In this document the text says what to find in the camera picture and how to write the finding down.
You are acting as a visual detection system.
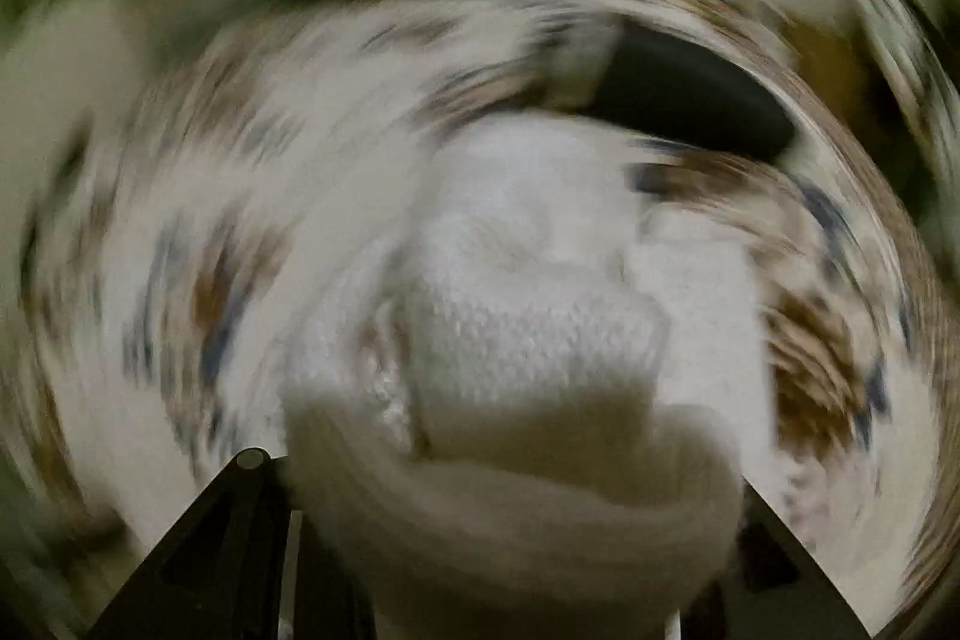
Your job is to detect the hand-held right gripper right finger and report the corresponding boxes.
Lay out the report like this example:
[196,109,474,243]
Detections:
[679,482,871,640]

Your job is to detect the black folded garment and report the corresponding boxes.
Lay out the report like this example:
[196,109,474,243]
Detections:
[551,14,796,161]

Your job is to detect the white knit sweater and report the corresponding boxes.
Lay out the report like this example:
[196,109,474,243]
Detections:
[281,115,766,640]

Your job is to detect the floral blanket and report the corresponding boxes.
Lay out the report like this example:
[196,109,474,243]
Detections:
[15,0,946,611]

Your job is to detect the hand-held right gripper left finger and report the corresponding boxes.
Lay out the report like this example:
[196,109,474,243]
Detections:
[82,449,376,640]

